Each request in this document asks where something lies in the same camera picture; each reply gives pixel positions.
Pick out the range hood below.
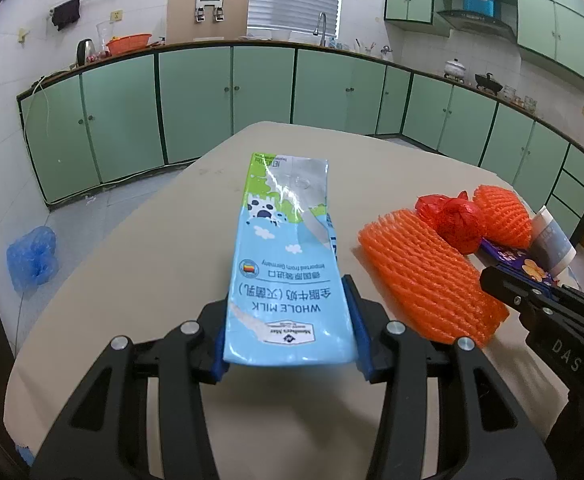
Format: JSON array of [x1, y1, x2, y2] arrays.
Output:
[[437, 10, 516, 44]]

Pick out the white cooking pot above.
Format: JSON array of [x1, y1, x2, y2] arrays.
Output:
[[444, 58, 467, 81]]

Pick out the purple snack chip bag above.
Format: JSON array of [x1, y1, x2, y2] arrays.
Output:
[[480, 238, 557, 286]]

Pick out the green lower kitchen cabinets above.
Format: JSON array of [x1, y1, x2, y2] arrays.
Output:
[[17, 42, 584, 243]]

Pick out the orange foam net sleeve round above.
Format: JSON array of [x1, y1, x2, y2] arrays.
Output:
[[473, 184, 532, 249]]

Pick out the orange foam net sleeve long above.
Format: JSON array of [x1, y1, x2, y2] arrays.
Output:
[[358, 209, 509, 347]]

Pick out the red knotted plastic bag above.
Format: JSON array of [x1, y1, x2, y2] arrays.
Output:
[[414, 191, 487, 255]]

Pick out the white blue paper cup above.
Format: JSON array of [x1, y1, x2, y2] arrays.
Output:
[[530, 206, 576, 278]]

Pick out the orange plastic basin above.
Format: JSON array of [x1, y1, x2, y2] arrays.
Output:
[[106, 32, 152, 55]]

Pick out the small steel teapot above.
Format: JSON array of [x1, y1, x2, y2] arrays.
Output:
[[380, 44, 393, 61]]

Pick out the green upper wall cabinets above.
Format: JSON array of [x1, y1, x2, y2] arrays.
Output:
[[384, 0, 584, 92]]

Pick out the steel electric kettle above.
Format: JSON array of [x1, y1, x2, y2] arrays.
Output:
[[76, 38, 98, 66]]

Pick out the dark hanging towel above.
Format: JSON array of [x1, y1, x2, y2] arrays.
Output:
[[51, 0, 80, 32]]

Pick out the black wok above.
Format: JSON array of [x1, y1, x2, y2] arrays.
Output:
[[474, 73, 504, 96]]

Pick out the chrome sink faucet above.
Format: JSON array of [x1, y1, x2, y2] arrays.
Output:
[[313, 11, 328, 47]]

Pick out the brown cutting board with scale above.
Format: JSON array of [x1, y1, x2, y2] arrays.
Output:
[[165, 0, 249, 44]]

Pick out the blue whole milk carton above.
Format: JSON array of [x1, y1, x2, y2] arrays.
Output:
[[223, 153, 357, 367]]

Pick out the blue plastic bag on floor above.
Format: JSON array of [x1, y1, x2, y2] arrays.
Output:
[[6, 226, 58, 295]]

